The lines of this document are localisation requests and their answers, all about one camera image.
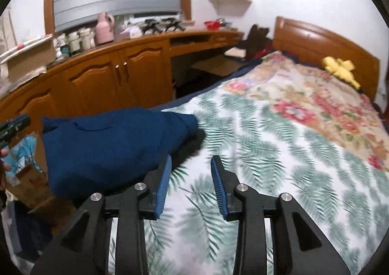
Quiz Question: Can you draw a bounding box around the pink jug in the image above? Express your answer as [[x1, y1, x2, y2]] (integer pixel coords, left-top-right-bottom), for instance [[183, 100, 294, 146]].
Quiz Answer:
[[95, 13, 115, 45]]

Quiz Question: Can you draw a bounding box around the dark wooden chair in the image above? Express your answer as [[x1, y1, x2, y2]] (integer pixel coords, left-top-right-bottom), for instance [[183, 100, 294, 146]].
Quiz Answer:
[[189, 23, 271, 81]]

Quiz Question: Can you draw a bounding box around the palm leaf print sheet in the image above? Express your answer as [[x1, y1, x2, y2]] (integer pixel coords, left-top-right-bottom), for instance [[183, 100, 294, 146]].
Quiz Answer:
[[144, 89, 388, 274]]

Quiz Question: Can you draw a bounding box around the left hand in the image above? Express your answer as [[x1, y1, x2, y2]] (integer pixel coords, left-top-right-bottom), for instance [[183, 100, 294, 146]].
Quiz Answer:
[[0, 148, 11, 191]]

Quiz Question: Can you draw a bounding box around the cardboard box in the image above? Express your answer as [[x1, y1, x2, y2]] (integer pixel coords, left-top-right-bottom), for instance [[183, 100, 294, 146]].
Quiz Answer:
[[3, 133, 52, 209]]

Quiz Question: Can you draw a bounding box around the navy blue suit jacket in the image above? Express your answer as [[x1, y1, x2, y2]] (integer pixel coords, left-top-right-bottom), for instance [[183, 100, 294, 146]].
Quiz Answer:
[[42, 108, 205, 199]]

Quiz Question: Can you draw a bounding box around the yellow plush toy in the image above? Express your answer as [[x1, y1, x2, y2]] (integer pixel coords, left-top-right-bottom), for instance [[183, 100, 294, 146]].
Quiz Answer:
[[322, 56, 361, 91]]

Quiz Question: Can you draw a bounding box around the wooden desk cabinet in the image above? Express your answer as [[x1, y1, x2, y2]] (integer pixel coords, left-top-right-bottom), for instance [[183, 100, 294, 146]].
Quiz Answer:
[[1, 30, 243, 133]]

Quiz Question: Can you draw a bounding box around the red bowl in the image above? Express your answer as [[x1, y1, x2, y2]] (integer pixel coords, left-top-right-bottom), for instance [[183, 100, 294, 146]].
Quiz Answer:
[[204, 21, 221, 30]]

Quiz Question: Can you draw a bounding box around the wooden headboard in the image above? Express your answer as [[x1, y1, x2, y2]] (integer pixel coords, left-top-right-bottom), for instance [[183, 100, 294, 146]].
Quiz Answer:
[[272, 16, 380, 102]]

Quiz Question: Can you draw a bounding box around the floral quilt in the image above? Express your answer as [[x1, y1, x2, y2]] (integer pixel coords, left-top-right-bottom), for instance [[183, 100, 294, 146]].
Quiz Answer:
[[222, 51, 388, 170]]

